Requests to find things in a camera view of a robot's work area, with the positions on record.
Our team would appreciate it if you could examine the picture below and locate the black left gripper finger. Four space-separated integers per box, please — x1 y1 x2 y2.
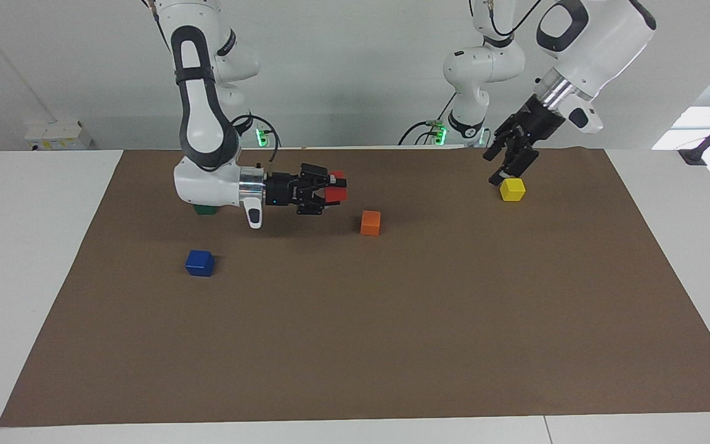
488 144 541 186
483 120 520 163

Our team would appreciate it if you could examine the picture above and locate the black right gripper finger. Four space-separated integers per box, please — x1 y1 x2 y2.
300 163 347 191
298 192 347 215

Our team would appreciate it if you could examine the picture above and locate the red cube block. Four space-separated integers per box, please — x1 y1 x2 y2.
324 171 348 204

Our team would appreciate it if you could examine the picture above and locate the yellow cube block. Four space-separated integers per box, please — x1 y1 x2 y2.
499 178 526 202

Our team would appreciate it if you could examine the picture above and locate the blue cube block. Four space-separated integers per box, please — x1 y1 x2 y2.
185 250 216 278

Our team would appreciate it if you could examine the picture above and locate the brown table mat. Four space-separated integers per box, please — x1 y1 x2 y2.
0 147 710 427

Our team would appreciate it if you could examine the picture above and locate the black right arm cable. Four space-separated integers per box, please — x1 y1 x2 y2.
231 113 281 178

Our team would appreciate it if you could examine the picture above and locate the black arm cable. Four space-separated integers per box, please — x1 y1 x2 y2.
484 0 544 38
231 113 281 178

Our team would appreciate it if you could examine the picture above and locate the black base cable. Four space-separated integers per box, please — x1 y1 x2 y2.
398 91 458 146

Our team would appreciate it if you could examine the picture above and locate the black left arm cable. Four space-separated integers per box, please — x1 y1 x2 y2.
484 0 544 38

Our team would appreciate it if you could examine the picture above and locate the white wall box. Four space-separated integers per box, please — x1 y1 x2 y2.
24 120 94 151

